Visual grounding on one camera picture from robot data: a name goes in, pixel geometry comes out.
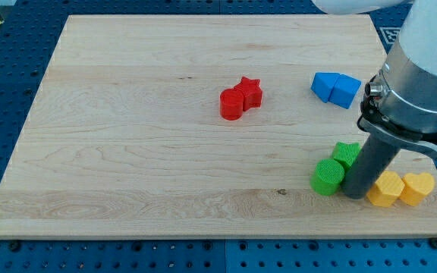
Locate red cylinder block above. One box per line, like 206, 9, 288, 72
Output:
219, 89, 244, 121

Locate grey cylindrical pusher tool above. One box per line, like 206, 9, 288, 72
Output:
341, 135, 400, 199

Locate yellow hexagon block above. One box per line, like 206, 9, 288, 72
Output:
366, 171, 405, 208

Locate green star block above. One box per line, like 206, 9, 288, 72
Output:
331, 142, 361, 171

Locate blue triangular block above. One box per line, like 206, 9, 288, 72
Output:
310, 72, 340, 103

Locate green cylinder block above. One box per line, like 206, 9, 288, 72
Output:
310, 158, 344, 196

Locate fiducial marker tag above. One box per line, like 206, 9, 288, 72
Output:
379, 27, 401, 49

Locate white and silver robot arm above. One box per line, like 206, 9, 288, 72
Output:
357, 0, 437, 158

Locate blue cube block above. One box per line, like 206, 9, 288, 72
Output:
329, 74, 361, 109

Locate yellow heart block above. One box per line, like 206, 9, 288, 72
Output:
399, 172, 435, 206

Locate light wooden board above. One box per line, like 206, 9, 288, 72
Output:
0, 15, 437, 240

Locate red star block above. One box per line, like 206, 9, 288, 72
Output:
234, 77, 263, 111

